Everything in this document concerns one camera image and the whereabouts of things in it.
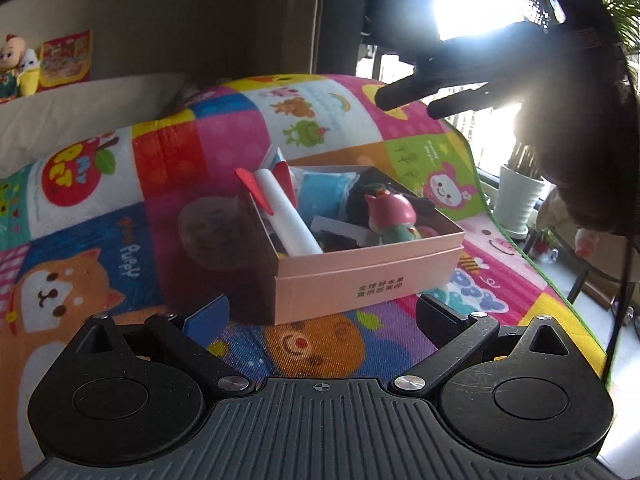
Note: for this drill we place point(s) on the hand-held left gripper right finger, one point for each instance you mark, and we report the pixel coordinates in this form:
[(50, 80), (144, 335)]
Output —
[(440, 322)]

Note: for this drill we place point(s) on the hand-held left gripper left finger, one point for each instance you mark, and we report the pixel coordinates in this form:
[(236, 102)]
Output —
[(207, 320)]

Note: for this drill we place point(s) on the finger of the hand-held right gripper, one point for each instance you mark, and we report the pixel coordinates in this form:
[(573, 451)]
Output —
[(475, 100), (450, 70)]

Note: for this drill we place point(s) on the pink cardboard box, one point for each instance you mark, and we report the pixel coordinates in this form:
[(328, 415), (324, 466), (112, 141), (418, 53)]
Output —
[(350, 285)]

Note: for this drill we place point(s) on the pink headed doll figure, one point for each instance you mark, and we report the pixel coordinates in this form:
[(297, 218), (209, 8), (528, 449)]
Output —
[(395, 210)]

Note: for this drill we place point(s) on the white pink pen toy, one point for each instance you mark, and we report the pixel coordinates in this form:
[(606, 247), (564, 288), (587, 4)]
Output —
[(290, 215)]

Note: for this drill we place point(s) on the blue white cotton pad packet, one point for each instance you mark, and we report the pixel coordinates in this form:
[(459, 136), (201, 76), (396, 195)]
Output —
[(325, 192)]

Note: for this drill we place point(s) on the dark hanging clothes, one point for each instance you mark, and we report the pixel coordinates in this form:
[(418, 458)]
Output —
[(395, 0)]

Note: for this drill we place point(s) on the white plant pot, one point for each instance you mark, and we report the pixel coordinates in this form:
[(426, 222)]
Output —
[(520, 200)]

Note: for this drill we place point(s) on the small potted plant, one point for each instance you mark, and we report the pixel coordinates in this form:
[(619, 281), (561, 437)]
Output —
[(542, 245)]

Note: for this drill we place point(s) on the green palm plant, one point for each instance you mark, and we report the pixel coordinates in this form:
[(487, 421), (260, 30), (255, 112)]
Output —
[(627, 10)]

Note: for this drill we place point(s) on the colourful printed play mat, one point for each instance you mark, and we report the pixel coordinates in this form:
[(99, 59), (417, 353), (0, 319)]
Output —
[(175, 125)]

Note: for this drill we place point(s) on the banana plush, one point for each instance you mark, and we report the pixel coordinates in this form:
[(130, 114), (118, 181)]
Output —
[(29, 77)]

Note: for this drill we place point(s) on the boy doll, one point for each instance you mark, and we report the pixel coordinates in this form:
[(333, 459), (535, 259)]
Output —
[(10, 60)]

